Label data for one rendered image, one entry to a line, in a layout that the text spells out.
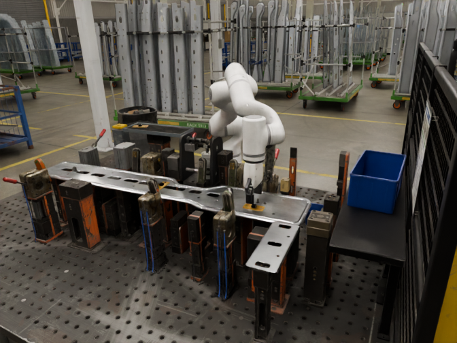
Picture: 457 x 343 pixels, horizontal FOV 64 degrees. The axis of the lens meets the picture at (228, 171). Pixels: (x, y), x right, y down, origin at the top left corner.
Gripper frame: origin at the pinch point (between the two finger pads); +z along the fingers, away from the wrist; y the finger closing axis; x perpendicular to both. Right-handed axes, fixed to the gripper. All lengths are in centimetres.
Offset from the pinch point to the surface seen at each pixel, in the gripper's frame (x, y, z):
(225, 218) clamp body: -4.0, 18.7, 0.7
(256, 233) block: 6.1, 14.8, 7.1
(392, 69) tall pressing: 43, -967, 61
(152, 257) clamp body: -39, 17, 27
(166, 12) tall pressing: -294, -412, -83
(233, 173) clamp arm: -16.8, -19.4, 0.4
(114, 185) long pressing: -68, 2, 5
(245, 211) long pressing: -1.8, 4.4, 5.0
